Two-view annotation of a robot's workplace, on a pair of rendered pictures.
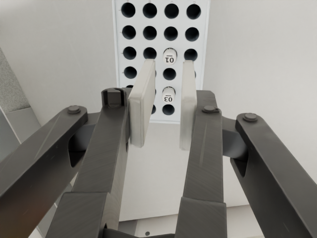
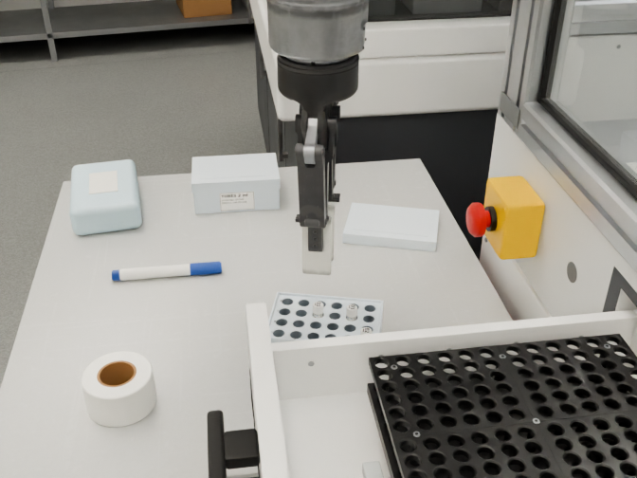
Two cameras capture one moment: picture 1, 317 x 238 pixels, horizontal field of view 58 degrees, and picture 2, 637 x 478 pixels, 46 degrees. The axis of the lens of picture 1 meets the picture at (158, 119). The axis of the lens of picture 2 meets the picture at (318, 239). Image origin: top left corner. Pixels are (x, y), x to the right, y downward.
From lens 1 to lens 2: 0.74 m
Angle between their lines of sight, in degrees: 69
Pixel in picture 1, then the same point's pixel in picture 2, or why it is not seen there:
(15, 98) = not seen: outside the picture
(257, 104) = (377, 292)
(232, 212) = (520, 311)
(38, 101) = not seen: hidden behind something
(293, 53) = (334, 277)
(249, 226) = (518, 284)
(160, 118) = (376, 323)
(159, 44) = (308, 319)
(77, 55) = not seen: hidden behind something
